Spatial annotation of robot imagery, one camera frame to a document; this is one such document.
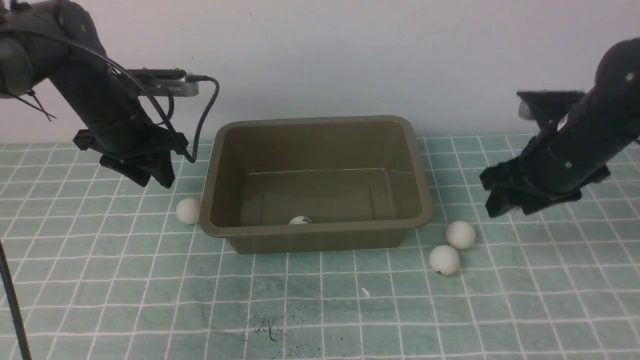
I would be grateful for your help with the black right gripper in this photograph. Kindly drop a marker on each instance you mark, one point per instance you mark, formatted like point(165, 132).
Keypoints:
point(510, 189)

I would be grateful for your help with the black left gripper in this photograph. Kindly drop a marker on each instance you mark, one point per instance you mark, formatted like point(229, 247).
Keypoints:
point(140, 156)

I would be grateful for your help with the plain white table-tennis ball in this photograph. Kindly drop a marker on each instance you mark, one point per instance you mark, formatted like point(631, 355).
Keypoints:
point(461, 235)

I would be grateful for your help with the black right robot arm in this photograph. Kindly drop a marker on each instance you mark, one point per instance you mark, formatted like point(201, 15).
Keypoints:
point(579, 133)

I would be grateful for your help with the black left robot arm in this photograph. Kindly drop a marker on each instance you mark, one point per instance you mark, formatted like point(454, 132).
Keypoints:
point(57, 40)

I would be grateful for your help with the green checkered tablecloth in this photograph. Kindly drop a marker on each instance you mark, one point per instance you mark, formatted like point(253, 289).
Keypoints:
point(104, 270)

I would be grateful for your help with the brown plastic bin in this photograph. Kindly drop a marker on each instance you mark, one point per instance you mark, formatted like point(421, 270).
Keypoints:
point(360, 179)

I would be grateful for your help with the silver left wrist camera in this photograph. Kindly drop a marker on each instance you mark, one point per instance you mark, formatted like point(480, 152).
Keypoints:
point(165, 82)

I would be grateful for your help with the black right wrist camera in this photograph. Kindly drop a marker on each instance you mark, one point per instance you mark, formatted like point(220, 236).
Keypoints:
point(546, 107)

